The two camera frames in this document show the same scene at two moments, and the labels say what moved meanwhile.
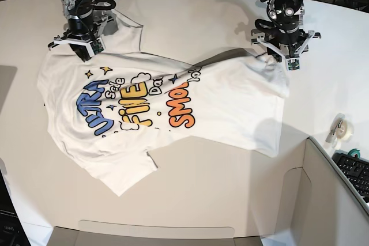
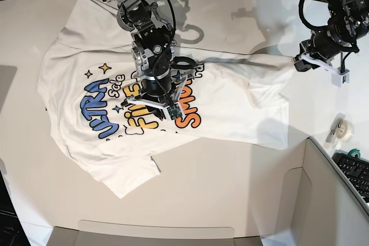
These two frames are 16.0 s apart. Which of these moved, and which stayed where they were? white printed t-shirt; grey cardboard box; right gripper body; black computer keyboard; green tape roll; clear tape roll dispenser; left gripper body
Moved: white printed t-shirt; right gripper body; left gripper body
Stayed: black computer keyboard; green tape roll; grey cardboard box; clear tape roll dispenser
